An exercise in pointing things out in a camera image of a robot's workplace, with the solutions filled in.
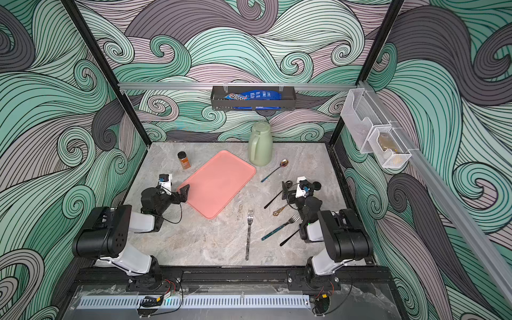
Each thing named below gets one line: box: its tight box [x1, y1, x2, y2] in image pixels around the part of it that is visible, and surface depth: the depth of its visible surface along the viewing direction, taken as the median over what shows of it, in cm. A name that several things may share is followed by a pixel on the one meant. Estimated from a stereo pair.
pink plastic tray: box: [177, 150, 257, 220], surface depth 109 cm
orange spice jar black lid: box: [177, 150, 191, 170], surface depth 106 cm
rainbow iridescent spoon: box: [260, 158, 289, 183], surface depth 112 cm
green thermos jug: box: [248, 121, 274, 167], surface depth 96 cm
